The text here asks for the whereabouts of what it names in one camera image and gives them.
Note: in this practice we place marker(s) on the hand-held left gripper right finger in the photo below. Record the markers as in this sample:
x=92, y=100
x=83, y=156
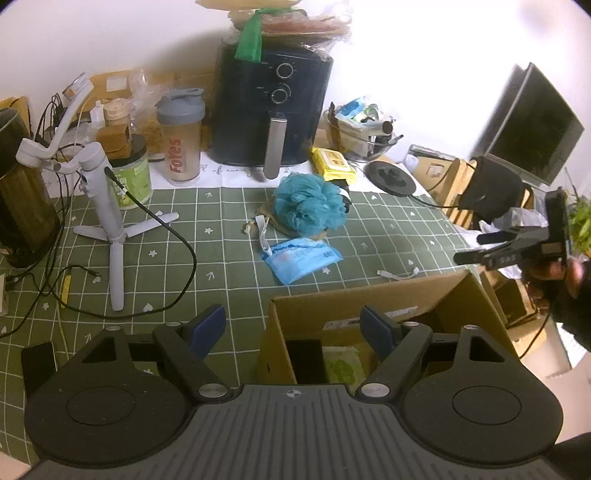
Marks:
x=376, y=332

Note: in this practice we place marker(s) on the person's right hand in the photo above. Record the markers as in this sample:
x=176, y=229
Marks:
x=549, y=277

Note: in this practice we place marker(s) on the white paper strip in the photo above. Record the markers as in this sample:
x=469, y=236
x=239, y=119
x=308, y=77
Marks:
x=397, y=275

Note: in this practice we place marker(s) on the dark brown kettle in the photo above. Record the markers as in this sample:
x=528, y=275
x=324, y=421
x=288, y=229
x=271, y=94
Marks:
x=23, y=207

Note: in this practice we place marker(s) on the green tissue pack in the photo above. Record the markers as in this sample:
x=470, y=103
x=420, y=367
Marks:
x=342, y=367

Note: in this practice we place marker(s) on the clear plastic bag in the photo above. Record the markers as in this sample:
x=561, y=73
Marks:
x=526, y=217

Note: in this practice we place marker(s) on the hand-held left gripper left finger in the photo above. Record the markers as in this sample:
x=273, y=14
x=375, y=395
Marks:
x=207, y=325

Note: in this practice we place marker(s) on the brown cardboard floor box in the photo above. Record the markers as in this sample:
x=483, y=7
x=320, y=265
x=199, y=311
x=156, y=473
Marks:
x=512, y=295

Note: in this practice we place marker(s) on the person's right forearm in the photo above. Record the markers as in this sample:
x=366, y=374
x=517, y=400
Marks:
x=575, y=318

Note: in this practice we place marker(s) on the tiny brown cardboard box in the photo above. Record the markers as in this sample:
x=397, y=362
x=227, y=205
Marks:
x=115, y=138

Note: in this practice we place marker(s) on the black glasses case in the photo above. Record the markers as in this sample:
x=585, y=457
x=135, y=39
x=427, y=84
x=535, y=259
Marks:
x=305, y=362

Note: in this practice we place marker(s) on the black cloth on chair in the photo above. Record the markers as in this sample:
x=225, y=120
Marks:
x=491, y=189

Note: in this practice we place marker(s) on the black tape roll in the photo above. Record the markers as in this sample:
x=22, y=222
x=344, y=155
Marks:
x=346, y=196

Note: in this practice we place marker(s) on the blue wet wipes packet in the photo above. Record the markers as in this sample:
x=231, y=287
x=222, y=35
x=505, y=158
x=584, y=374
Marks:
x=300, y=259

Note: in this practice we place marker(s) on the white gimbal tripod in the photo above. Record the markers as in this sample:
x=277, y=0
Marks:
x=104, y=198

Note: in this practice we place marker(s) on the glass bowl of clutter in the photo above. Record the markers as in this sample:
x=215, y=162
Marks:
x=360, y=129

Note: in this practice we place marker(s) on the green grid tablecloth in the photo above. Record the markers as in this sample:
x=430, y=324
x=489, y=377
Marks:
x=221, y=258

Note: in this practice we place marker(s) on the wooden chair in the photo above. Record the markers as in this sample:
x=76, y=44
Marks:
x=457, y=212

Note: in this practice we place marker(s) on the green potted plant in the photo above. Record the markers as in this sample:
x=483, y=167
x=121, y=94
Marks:
x=581, y=221

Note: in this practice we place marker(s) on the teal bath loofah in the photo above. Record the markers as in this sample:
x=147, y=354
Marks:
x=309, y=201

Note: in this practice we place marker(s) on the green label jar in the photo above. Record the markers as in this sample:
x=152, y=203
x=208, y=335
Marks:
x=134, y=180

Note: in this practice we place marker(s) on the yellow wipes packet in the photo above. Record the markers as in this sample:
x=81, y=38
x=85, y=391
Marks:
x=332, y=164

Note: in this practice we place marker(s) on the flat brown cardboard sheets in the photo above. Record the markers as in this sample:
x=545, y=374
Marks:
x=115, y=83

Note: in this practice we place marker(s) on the black air fryer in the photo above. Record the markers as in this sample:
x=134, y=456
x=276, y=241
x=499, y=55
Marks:
x=258, y=115

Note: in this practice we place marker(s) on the beige cap jar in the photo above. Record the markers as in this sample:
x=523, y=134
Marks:
x=116, y=110

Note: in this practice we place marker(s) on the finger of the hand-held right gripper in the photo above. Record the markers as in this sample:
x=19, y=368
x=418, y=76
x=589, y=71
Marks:
x=475, y=257
x=496, y=237

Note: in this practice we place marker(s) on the small brown cardboard box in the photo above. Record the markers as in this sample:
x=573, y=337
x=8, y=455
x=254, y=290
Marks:
x=434, y=164

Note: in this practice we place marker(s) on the green plastic bag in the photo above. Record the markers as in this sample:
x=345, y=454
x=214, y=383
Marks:
x=249, y=39

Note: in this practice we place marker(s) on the black round disc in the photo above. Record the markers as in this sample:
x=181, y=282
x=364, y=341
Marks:
x=390, y=177

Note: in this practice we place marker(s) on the black smartphone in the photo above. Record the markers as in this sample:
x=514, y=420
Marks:
x=39, y=369

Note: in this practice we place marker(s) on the grey-lid shaker bottle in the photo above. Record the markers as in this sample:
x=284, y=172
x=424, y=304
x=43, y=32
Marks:
x=180, y=143

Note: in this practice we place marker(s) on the black monitor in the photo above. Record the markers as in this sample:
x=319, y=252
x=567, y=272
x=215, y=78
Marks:
x=531, y=129

